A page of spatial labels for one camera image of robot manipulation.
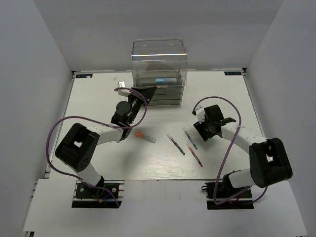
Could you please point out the purple gel pen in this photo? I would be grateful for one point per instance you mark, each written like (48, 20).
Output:
(175, 143)

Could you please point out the table label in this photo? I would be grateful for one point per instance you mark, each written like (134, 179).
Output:
(232, 73)
(83, 76)

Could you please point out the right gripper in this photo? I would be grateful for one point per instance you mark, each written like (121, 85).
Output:
(200, 127)

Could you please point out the red gel pen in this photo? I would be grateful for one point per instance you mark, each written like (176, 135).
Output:
(194, 155)

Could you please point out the left table label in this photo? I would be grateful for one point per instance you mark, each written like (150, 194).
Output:
(83, 76)

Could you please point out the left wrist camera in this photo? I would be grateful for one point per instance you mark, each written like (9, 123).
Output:
(122, 90)

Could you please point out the clear plastic drawer organizer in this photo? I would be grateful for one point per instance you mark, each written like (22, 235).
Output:
(160, 58)

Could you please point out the blue cap highlighter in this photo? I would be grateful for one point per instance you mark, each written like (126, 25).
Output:
(166, 80)

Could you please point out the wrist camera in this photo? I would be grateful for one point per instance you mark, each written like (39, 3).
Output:
(122, 90)
(199, 113)

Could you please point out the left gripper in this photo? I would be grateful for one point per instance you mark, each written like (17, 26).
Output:
(147, 93)

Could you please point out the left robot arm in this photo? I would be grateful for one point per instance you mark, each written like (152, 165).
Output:
(78, 146)

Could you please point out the green gel pen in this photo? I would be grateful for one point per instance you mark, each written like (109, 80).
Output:
(189, 138)

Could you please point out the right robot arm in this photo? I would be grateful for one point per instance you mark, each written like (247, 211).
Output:
(268, 160)

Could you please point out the right table label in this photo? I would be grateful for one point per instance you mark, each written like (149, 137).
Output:
(232, 73)

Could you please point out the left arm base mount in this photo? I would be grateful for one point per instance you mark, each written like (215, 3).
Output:
(86, 197)

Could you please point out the orange cap highlighter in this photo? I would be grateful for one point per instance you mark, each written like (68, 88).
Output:
(145, 137)

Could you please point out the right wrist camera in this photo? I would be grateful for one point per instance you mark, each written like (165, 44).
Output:
(199, 113)

